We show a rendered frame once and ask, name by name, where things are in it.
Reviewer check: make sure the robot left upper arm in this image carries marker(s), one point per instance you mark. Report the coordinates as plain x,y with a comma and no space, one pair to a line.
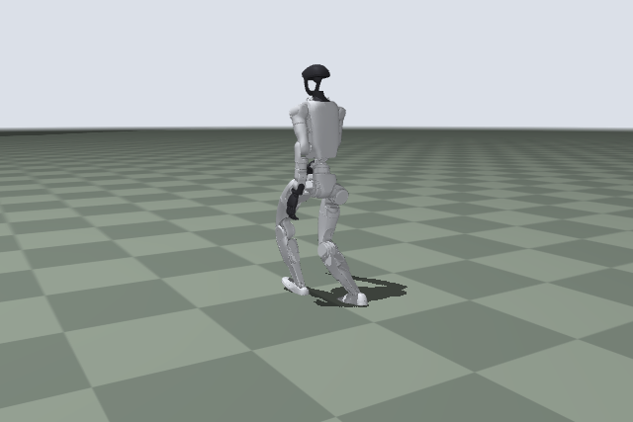
298,115

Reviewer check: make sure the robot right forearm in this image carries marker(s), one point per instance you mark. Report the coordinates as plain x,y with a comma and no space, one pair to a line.
316,160

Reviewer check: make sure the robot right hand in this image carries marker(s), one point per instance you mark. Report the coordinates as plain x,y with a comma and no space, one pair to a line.
309,169

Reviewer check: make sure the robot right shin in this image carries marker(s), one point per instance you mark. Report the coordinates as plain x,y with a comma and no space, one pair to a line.
337,266

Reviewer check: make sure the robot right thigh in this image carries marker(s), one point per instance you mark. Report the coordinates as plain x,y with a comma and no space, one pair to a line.
327,219

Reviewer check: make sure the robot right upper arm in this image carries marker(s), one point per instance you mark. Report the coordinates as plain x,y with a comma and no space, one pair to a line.
342,113

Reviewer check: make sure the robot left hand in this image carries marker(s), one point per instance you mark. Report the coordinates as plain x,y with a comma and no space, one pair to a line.
293,201

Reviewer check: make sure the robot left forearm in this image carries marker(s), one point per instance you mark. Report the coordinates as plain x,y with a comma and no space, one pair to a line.
300,167

